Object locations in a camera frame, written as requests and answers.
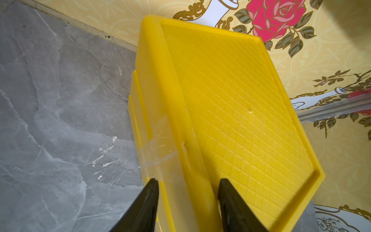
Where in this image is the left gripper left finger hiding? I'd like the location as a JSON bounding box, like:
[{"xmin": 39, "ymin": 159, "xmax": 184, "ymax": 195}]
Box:
[{"xmin": 111, "ymin": 178, "xmax": 159, "ymax": 232}]

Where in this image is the yellow drawer cabinet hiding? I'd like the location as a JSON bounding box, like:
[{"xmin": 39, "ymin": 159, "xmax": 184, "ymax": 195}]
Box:
[{"xmin": 128, "ymin": 15, "xmax": 325, "ymax": 232}]

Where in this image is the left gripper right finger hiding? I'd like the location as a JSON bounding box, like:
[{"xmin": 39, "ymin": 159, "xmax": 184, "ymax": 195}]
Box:
[{"xmin": 218, "ymin": 178, "xmax": 268, "ymax": 232}]

